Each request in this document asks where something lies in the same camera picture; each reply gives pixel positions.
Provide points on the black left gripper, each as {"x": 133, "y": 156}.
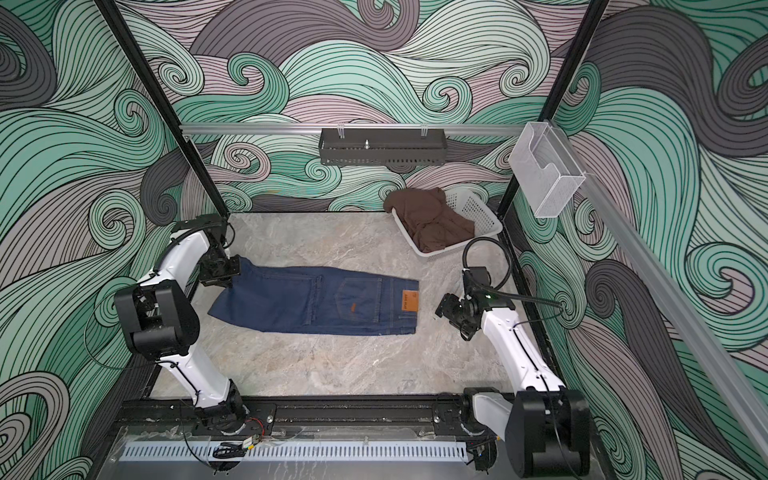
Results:
{"x": 210, "y": 279}

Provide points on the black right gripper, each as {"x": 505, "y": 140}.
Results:
{"x": 446, "y": 306}

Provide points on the blue denim jeans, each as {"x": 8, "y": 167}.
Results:
{"x": 318, "y": 301}

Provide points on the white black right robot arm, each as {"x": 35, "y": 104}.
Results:
{"x": 545, "y": 426}

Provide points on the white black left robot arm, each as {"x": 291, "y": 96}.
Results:
{"x": 159, "y": 322}

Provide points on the brown trousers in basket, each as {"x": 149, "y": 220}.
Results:
{"x": 429, "y": 221}

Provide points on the white plastic laundry basket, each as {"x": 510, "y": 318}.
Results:
{"x": 470, "y": 206}

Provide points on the aluminium rail back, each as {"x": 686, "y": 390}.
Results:
{"x": 276, "y": 128}

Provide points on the aluminium rail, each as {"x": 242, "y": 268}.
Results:
{"x": 745, "y": 403}
{"x": 276, "y": 128}

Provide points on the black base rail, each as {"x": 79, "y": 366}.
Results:
{"x": 440, "y": 415}

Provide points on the clear wire mesh bin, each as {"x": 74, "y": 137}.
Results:
{"x": 545, "y": 164}

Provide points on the white slotted cable duct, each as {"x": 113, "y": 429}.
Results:
{"x": 301, "y": 451}

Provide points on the red black wires connector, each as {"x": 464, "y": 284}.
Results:
{"x": 228, "y": 454}

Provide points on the black corner frame post left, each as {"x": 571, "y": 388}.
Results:
{"x": 127, "y": 42}

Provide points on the aluminium rail right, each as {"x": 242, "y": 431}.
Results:
{"x": 745, "y": 403}

